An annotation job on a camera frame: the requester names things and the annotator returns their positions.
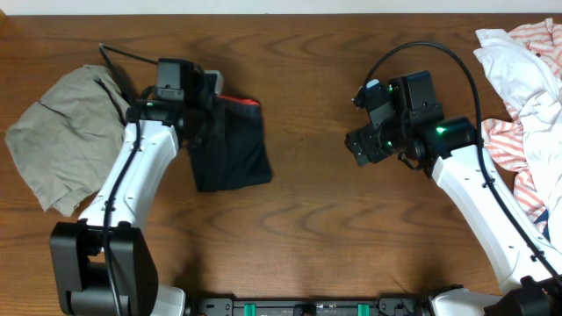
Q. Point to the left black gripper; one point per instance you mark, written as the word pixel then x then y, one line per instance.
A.
pixel 212 110

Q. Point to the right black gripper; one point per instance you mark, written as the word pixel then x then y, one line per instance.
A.
pixel 363 140

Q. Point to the black leggings with red waistband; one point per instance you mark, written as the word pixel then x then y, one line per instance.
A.
pixel 231 153

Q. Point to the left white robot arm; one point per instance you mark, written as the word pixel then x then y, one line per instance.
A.
pixel 102 264

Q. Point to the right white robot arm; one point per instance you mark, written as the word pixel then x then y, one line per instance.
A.
pixel 526 265

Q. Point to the white shirt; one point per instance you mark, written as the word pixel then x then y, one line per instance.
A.
pixel 531 101

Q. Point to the khaki folded garment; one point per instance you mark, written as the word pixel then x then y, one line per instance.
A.
pixel 65 143

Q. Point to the blue patterned garment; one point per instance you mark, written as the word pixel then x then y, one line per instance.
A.
pixel 541 223

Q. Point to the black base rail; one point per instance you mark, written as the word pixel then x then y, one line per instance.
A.
pixel 384 306

